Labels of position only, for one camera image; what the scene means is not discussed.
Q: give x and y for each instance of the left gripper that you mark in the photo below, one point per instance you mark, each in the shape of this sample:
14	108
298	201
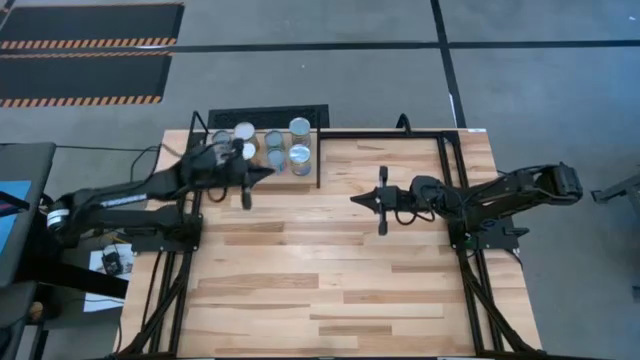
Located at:
235	172

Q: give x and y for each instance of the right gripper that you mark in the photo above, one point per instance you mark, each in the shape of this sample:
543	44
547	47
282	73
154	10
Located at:
395	199

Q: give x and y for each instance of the teal can colourful label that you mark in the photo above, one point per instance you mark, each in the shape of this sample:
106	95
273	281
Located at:
276	160

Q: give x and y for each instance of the red orange label can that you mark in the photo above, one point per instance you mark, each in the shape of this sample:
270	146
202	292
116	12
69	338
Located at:
249	150

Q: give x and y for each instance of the green polka dot can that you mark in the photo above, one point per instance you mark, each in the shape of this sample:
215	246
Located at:
274	139

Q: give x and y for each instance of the silver top can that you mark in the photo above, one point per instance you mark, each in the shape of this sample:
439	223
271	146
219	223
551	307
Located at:
245	131

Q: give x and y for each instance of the sliced carrots can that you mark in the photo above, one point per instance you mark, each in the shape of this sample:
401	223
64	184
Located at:
221	136

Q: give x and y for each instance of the green beans can orange label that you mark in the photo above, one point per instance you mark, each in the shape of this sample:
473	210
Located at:
299	131

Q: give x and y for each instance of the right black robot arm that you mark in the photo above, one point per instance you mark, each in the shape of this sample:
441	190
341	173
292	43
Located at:
500	192

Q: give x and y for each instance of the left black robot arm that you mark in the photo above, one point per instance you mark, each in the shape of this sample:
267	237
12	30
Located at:
125	192

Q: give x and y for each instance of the wooden shelf board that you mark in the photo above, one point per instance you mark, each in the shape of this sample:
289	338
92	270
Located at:
295	181

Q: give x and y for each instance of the black perforated floor mat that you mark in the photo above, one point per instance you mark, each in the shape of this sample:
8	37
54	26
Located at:
270	114

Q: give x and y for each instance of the white sticker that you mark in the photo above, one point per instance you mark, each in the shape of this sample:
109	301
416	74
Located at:
476	130

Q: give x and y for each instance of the small black device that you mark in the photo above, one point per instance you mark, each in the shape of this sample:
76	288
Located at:
111	262

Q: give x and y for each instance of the white paper sheet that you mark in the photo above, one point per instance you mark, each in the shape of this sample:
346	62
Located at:
97	257

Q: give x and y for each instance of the black hazard striped mat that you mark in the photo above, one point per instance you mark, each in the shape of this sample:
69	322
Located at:
80	75
90	22

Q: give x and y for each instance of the black stand base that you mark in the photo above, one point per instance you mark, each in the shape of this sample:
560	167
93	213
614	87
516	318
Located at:
65	270

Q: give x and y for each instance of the grey desk panel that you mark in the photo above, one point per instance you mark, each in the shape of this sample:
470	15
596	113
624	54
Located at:
25	160

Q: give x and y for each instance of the blue panel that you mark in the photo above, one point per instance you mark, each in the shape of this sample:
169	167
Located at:
12	220

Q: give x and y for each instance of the grey stand leg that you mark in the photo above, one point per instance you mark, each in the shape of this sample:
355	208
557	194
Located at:
617	190

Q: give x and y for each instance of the thin black shelf rail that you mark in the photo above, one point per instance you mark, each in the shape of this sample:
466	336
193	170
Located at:
318	170

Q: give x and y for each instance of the black metal table frame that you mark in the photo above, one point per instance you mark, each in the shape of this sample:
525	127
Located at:
380	134

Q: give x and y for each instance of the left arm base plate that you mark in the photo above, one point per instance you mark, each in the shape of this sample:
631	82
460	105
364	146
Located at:
150	244

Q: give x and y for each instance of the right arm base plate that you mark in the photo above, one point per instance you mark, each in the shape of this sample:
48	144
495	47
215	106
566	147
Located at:
505	240

